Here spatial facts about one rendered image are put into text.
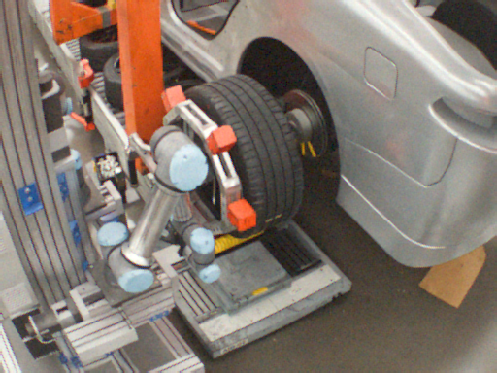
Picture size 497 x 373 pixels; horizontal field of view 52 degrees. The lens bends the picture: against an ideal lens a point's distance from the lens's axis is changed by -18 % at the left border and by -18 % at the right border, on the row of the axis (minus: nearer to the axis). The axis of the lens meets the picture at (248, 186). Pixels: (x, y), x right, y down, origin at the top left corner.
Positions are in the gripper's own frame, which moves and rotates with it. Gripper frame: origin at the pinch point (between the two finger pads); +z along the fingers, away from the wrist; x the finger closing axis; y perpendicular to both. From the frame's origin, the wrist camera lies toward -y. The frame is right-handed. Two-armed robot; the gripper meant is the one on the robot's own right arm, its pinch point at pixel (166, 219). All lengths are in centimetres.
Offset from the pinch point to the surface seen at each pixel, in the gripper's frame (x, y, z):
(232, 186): -23.3, 12.9, -9.9
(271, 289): -46, -68, -5
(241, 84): -45, 35, 19
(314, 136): -76, 2, 11
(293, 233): -84, -79, 30
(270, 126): -44, 28, -3
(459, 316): -128, -83, -76
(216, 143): -20.5, 30.3, -4.6
